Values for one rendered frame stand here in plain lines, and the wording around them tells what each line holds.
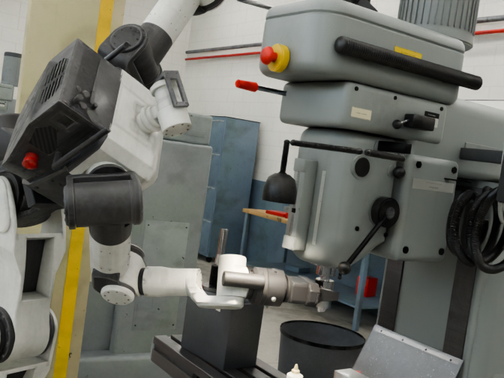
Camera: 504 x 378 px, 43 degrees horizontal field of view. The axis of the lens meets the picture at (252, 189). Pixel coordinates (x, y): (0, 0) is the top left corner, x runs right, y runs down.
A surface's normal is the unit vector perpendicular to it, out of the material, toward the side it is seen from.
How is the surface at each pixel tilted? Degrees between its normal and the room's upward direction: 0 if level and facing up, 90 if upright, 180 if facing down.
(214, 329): 90
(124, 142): 58
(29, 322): 81
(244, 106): 90
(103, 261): 138
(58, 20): 90
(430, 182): 90
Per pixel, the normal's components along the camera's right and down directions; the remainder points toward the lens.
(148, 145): 0.77, -0.40
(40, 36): 0.56, 0.12
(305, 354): -0.40, 0.06
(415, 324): -0.82, -0.08
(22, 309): 0.80, 0.22
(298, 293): 0.24, 0.09
